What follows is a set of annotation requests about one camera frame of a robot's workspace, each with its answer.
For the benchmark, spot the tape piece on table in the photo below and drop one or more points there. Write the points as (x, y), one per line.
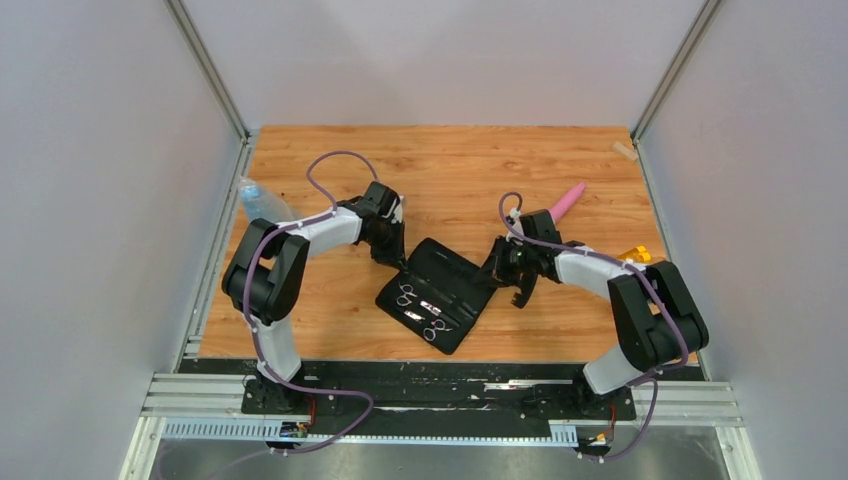
(625, 151)

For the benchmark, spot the black zippered tool case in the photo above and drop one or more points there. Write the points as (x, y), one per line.
(427, 277)

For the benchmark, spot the silver scissors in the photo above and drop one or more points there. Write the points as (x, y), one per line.
(406, 296)
(438, 322)

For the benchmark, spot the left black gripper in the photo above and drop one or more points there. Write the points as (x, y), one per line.
(397, 255)

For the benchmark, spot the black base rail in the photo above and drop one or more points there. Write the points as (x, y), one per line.
(417, 398)

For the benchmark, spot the black handled comb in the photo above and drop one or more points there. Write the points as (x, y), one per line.
(522, 296)

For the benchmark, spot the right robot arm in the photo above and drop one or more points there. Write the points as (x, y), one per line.
(656, 319)

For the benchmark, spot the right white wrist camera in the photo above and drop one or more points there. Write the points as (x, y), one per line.
(514, 226)

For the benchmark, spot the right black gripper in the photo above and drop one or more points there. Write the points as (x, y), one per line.
(490, 270)

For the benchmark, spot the pink hair trimmer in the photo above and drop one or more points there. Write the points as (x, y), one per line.
(566, 202)

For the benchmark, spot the clear blue spray bottle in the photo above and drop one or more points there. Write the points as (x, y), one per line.
(261, 203)

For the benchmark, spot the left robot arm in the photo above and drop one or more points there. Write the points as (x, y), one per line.
(265, 275)

